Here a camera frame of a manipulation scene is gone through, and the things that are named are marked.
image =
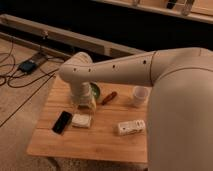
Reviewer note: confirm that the black power adapter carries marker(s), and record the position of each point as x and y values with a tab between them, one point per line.
30	65

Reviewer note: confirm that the translucent plastic cup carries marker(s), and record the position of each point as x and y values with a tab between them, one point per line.
139	95

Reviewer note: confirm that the black smartphone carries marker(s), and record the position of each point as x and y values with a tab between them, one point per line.
61	122

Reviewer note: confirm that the green ceramic bowl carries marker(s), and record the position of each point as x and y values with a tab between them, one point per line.
96	90

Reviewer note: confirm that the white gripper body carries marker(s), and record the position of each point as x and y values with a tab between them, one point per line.
82	95

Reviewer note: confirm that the white sponge block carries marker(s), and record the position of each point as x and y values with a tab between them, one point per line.
81	120

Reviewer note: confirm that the white rectangular box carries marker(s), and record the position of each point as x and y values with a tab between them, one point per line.
130	127

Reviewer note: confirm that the red handled tool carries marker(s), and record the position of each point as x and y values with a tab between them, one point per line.
109	97

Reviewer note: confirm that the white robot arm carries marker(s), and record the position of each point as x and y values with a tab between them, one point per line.
180	108

